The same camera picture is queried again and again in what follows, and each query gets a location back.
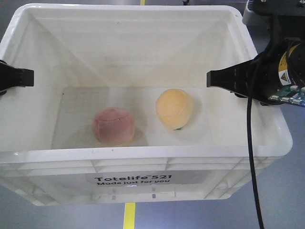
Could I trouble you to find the pink plush fruit toy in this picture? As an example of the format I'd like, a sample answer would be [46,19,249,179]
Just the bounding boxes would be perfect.
[92,107,135,146]

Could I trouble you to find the yellow plush fruit toy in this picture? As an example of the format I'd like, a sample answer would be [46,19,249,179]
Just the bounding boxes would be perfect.
[155,89,193,130]

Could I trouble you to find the white plastic tote box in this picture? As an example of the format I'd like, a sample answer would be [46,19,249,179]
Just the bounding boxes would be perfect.
[0,2,294,207]

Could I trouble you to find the yellow floor tape line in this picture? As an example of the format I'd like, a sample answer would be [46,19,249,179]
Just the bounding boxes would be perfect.
[123,202,136,229]

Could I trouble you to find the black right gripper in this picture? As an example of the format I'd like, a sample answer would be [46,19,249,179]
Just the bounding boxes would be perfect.
[206,40,290,105]

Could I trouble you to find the green circuit board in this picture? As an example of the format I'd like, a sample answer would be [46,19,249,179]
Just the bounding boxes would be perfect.
[268,85,305,107]

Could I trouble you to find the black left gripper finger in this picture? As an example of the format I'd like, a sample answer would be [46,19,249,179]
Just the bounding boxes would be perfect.
[0,60,34,92]

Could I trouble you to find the black cable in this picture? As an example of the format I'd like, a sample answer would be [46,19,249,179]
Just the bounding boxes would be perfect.
[246,54,264,229]

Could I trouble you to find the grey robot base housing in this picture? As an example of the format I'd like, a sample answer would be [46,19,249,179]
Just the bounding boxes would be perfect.
[247,0,305,40]

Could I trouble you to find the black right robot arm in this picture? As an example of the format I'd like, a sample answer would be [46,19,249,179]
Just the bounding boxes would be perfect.
[206,40,305,107]

